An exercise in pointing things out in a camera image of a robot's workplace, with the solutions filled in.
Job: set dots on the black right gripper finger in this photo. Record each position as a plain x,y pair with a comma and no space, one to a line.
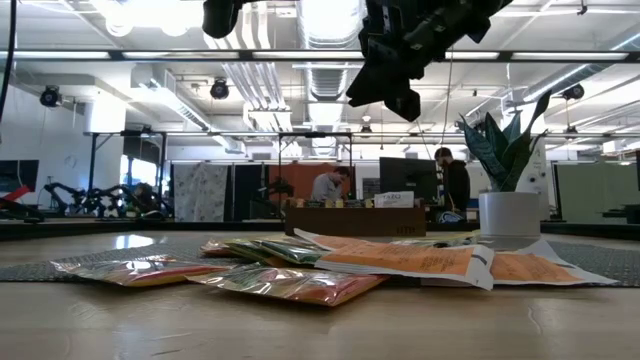
407,107
372,92

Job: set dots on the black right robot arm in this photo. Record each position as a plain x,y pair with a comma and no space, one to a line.
490,12

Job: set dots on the brown wooden tea organizer box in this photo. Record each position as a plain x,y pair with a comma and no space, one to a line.
350,222

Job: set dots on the black computer monitor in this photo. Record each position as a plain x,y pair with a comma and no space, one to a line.
407,175

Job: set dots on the black ceiling spotlight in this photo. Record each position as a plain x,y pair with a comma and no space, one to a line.
573,91
50,96
219,89

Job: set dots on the person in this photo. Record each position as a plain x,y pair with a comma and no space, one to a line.
327,187
456,182

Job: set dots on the green snake plant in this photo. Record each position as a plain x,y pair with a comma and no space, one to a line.
505,155

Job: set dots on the orange partition panel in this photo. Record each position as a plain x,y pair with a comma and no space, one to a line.
300,175

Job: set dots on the blue white bag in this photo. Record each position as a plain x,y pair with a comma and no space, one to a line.
450,216

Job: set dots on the white round plant pot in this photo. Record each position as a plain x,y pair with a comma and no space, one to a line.
510,212

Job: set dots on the black partition panel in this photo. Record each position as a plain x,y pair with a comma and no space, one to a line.
247,192

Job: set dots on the white patterned curtain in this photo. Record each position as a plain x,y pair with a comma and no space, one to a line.
200,192

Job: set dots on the green partition panel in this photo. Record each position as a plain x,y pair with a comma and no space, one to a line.
595,192

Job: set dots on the black background robot arms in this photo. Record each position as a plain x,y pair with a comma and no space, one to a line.
110,200

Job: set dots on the grey woven placemat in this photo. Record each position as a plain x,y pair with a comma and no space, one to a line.
600,260

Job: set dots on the red bar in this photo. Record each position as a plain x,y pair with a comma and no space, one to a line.
17,193

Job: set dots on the silver ventilation duct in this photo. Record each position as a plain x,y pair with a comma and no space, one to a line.
327,82

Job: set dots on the black background gantry frame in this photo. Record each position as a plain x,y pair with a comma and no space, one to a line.
91,165

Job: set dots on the black aluminium table frame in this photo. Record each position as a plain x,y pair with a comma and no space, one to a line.
150,227

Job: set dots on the black wall screen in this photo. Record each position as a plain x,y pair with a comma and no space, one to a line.
20,172

